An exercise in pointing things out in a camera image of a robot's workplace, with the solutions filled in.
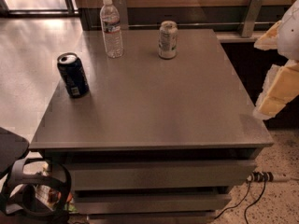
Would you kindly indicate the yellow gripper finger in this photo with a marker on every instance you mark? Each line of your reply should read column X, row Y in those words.
column 269, row 40
column 281, row 86

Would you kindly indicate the metal wall bracket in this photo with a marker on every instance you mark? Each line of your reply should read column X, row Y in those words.
column 247, row 25
column 121, row 6

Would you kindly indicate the white power strip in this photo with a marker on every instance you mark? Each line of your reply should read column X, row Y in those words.
column 268, row 177

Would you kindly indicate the dark blue pepsi can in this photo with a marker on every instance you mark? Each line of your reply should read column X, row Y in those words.
column 72, row 72

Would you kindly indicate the grey drawer cabinet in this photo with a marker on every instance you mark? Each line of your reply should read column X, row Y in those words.
column 154, row 141

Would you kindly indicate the metal wall bracket left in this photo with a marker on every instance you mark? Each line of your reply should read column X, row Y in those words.
column 121, row 6

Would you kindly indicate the green white 7up can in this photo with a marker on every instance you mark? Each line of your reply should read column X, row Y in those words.
column 168, row 34

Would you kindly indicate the metal wall bracket right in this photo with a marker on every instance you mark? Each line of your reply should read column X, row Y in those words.
column 247, row 25

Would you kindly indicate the clear plastic water bottle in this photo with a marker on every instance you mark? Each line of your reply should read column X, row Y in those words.
column 111, row 29

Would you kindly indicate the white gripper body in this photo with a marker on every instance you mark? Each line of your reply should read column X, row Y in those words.
column 290, row 34

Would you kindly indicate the colourful items under chair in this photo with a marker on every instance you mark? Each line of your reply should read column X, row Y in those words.
column 49, row 195

